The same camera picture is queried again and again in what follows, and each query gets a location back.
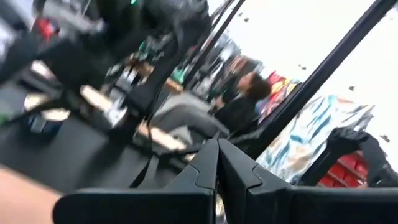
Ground white blue patterned cloth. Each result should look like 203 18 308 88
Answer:
256 95 376 184

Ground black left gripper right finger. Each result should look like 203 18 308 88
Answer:
217 138 398 224

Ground colourful poster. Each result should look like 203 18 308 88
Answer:
257 70 301 122

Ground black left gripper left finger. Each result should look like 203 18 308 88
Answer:
52 138 220 224

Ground red storage bins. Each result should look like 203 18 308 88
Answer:
317 152 369 188

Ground person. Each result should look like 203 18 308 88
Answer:
214 71 273 138

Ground black table mat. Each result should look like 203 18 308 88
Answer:
0 114 193 194

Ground blue tuna can silver lid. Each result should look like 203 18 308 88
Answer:
27 112 65 135

